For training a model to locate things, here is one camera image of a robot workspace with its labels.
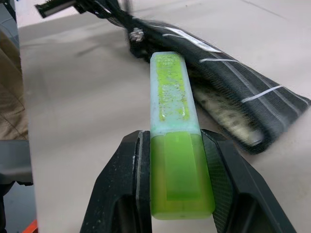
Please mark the grey rounded robot housing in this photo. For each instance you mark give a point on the grey rounded robot housing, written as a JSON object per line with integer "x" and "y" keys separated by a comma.
{"x": 8, "y": 21}

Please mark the grey robot body panel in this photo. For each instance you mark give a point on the grey robot body panel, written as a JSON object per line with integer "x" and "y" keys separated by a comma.
{"x": 14, "y": 162}

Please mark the black mesh grid pouch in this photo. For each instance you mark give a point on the black mesh grid pouch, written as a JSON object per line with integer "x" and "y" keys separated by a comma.
{"x": 233, "y": 80}

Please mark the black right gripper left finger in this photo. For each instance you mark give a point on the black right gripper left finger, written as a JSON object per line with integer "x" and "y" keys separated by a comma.
{"x": 114, "y": 184}

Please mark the orange object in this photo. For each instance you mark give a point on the orange object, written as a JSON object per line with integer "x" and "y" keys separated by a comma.
{"x": 30, "y": 227}

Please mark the silver zipper pull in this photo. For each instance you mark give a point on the silver zipper pull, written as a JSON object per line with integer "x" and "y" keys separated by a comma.
{"x": 136, "y": 35}

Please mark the green highlighter pen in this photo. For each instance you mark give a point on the green highlighter pen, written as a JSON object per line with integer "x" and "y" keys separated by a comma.
{"x": 175, "y": 145}

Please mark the tan cloth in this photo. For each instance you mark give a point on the tan cloth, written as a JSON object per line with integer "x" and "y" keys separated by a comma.
{"x": 9, "y": 97}

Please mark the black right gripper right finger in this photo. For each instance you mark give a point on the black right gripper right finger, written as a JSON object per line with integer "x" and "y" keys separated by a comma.
{"x": 243, "y": 194}

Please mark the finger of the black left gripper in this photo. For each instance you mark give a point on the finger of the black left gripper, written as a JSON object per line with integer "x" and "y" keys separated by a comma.
{"x": 52, "y": 7}
{"x": 107, "y": 13}

